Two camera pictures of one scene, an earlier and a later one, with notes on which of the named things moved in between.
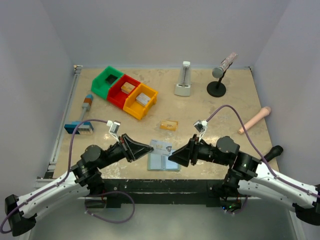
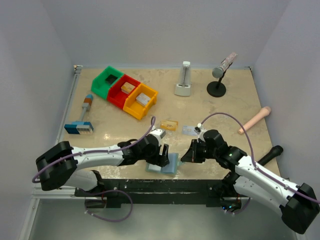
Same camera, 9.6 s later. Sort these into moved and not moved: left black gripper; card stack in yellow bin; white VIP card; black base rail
Moved: white VIP card; left black gripper
Not moved: card stack in yellow bin; black base rail
